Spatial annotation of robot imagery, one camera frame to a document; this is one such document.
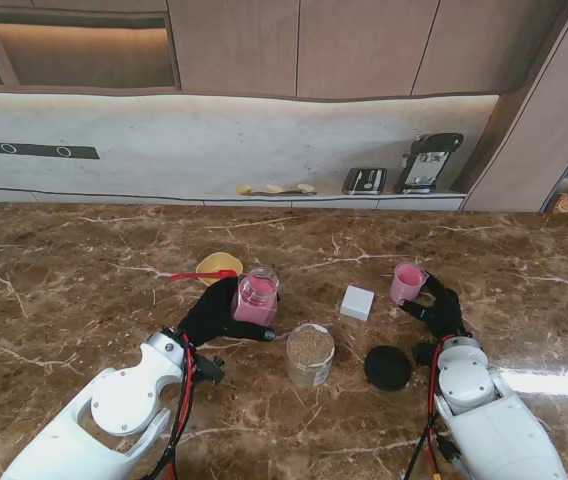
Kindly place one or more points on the black wall control strip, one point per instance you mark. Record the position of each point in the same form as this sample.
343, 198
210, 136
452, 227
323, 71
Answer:
29, 150

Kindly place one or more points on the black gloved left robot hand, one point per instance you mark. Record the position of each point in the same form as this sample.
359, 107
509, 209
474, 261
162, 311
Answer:
209, 312

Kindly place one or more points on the red plastic measuring spoon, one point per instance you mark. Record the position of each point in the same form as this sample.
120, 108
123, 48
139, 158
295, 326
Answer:
184, 275

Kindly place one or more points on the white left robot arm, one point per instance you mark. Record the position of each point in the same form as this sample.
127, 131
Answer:
114, 410

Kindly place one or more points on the pink container with white lid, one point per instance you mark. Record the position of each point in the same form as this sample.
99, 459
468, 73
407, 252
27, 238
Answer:
256, 305

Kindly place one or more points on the black espresso machine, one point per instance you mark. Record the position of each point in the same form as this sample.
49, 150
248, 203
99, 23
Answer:
424, 160

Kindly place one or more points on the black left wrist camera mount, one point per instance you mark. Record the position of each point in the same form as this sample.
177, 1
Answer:
212, 370

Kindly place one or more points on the pink plastic measuring cup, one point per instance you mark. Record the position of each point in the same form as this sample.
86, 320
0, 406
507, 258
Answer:
406, 282

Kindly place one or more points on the white back counter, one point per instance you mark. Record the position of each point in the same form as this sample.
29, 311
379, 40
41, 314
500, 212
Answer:
339, 202

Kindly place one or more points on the lit open wall shelf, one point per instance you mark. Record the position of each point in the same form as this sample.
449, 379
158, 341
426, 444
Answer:
79, 55

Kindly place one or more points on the dark wooden serving board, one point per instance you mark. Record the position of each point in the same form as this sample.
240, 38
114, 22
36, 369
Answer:
289, 192

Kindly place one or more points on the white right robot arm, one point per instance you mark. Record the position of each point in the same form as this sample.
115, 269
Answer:
489, 420

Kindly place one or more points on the tall beige cabinet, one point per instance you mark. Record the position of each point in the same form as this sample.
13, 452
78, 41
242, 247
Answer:
529, 150

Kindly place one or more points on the beige wall cabinet door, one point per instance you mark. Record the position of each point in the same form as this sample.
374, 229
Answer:
489, 40
364, 45
234, 45

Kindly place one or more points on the yellow plastic bowl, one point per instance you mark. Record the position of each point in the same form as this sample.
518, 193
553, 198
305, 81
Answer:
216, 262

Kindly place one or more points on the black round jar lid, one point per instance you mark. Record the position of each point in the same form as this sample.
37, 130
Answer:
386, 369

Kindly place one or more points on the clear grain jar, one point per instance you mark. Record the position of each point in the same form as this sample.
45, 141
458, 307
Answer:
310, 360

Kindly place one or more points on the white square container lid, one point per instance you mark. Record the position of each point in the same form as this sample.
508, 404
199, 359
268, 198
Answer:
357, 302

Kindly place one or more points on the black toaster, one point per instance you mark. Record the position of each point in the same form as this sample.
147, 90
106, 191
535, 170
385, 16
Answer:
364, 181

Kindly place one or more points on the beige patterned box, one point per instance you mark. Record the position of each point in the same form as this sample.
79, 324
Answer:
565, 202

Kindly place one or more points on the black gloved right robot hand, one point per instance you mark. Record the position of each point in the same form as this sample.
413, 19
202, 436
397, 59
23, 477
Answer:
446, 315

